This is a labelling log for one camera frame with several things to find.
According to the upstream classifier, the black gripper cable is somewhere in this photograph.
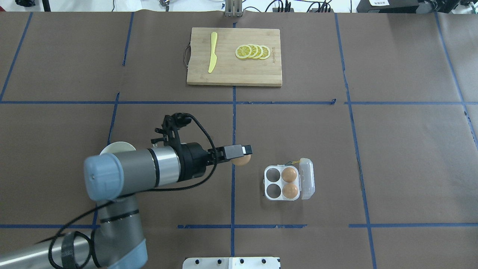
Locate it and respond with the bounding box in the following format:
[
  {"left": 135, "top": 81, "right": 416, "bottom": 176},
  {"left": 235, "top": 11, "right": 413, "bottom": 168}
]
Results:
[{"left": 37, "top": 114, "right": 219, "bottom": 269}]

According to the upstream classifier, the clear plastic egg box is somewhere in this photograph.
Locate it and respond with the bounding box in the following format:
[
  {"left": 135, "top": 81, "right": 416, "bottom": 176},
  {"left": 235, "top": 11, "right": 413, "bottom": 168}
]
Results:
[{"left": 263, "top": 158, "right": 316, "bottom": 201}]

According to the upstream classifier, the bamboo cutting board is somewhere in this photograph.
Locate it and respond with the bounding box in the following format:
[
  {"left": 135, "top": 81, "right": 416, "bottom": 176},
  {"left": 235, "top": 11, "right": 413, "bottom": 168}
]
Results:
[{"left": 187, "top": 27, "right": 282, "bottom": 87}]

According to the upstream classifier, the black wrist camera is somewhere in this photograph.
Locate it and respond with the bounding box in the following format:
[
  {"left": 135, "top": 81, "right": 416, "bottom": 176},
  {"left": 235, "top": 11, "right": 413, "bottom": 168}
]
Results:
[{"left": 150, "top": 113, "right": 192, "bottom": 148}]

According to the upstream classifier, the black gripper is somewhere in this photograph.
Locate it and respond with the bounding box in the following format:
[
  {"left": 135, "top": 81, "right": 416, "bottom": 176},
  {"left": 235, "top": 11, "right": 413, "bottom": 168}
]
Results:
[{"left": 178, "top": 142, "right": 253, "bottom": 182}]

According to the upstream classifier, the brown egg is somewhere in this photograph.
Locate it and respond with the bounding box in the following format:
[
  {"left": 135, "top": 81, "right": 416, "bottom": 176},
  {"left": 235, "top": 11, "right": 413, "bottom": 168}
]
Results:
[
  {"left": 280, "top": 166, "right": 298, "bottom": 183},
  {"left": 231, "top": 155, "right": 252, "bottom": 166},
  {"left": 282, "top": 183, "right": 299, "bottom": 200}
]

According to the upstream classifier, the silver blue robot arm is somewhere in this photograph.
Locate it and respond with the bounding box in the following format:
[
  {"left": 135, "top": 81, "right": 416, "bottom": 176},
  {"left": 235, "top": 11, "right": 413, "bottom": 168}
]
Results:
[{"left": 1, "top": 143, "right": 252, "bottom": 269}]

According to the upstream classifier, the white bowl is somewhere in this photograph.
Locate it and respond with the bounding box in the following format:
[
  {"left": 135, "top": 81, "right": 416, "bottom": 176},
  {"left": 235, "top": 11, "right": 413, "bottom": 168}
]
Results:
[{"left": 100, "top": 141, "right": 136, "bottom": 155}]

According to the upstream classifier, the yellow plastic knife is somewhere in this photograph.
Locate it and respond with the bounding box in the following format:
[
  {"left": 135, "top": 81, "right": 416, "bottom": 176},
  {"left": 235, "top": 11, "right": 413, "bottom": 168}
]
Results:
[{"left": 208, "top": 32, "right": 218, "bottom": 74}]

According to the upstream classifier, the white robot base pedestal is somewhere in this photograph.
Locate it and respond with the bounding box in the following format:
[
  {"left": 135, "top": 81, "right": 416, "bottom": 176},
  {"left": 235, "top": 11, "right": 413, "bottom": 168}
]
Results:
[{"left": 182, "top": 256, "right": 281, "bottom": 269}]

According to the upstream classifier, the lemon slice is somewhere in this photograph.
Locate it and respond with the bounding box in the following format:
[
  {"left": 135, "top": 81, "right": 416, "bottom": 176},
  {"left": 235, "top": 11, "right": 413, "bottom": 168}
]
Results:
[
  {"left": 248, "top": 44, "right": 256, "bottom": 59},
  {"left": 258, "top": 45, "right": 270, "bottom": 60},
  {"left": 235, "top": 45, "right": 252, "bottom": 59},
  {"left": 253, "top": 45, "right": 263, "bottom": 59}
]

